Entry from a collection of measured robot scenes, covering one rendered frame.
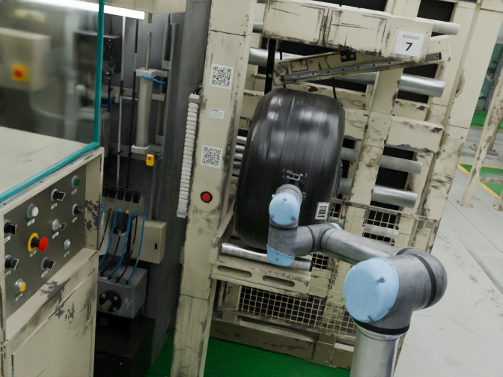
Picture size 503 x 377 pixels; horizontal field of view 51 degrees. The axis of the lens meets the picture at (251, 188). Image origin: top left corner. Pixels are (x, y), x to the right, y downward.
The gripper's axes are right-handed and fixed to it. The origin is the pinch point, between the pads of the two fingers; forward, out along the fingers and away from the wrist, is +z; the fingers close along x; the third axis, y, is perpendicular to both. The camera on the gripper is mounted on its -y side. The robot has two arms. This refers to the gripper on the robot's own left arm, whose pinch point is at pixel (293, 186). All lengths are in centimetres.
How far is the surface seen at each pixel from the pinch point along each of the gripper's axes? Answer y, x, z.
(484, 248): -93, -163, 292
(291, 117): 20.0, 5.4, 11.3
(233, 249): -32.4, 17.4, 17.9
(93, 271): -42, 60, -4
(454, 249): -95, -135, 278
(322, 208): -5.6, -10.4, 2.6
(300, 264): -32.2, -7.7, 17.8
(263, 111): 19.8, 14.8, 12.6
